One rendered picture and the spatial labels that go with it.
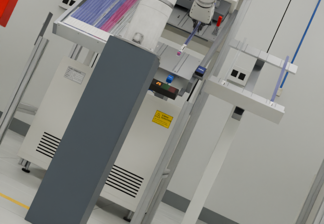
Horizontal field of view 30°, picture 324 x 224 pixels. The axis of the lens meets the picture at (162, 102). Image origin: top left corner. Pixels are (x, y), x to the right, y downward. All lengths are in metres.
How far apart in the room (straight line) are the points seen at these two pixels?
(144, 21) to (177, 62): 0.66
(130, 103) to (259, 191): 2.65
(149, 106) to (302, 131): 1.89
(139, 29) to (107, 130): 0.37
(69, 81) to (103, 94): 1.01
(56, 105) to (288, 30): 2.23
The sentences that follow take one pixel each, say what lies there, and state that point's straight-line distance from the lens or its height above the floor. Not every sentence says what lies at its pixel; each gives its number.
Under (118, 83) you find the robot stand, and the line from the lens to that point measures 2.09.
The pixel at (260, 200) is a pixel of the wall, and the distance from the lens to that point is 4.61.
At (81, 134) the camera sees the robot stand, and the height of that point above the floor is 0.35.
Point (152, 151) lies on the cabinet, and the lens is 2.97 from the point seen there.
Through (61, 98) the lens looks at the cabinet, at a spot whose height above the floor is 0.42.
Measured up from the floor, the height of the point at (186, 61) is 0.81.
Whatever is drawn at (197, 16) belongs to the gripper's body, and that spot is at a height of 1.01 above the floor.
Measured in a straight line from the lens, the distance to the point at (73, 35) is 2.81.
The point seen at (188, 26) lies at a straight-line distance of 3.02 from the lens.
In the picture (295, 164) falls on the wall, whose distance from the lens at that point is 4.62.
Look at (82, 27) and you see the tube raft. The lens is 2.82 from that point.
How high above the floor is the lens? 0.46
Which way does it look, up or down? 3 degrees up
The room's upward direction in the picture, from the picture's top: 25 degrees clockwise
